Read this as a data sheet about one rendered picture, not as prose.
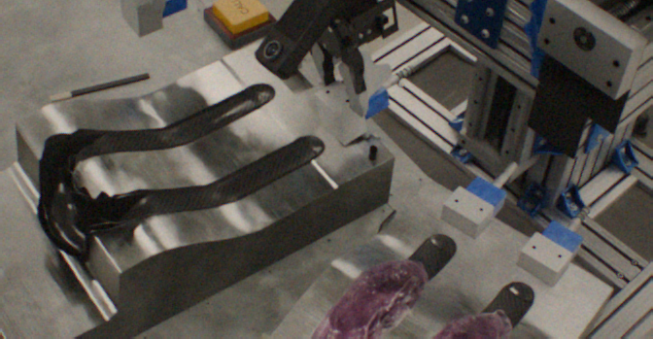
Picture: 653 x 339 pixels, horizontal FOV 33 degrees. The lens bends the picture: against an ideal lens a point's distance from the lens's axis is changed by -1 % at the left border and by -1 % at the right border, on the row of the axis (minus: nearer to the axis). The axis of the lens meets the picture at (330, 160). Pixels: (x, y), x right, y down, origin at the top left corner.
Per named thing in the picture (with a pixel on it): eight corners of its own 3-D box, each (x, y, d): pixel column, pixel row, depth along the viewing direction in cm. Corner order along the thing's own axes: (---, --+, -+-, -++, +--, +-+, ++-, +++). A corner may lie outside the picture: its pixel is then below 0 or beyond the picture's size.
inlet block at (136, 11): (206, -17, 151) (205, -48, 147) (224, 3, 148) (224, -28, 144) (121, 16, 145) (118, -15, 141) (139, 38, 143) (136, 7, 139)
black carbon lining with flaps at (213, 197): (263, 87, 143) (264, 34, 136) (335, 167, 134) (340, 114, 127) (17, 200, 128) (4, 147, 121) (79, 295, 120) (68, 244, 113)
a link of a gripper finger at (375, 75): (407, 105, 131) (388, 39, 126) (367, 129, 129) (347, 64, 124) (393, 96, 133) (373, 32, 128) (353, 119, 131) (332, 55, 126)
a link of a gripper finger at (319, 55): (364, 73, 137) (366, 26, 129) (326, 96, 135) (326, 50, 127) (350, 57, 138) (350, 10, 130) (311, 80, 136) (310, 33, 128)
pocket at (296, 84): (299, 78, 147) (300, 57, 144) (323, 102, 144) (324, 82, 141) (271, 90, 145) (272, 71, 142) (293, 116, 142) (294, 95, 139)
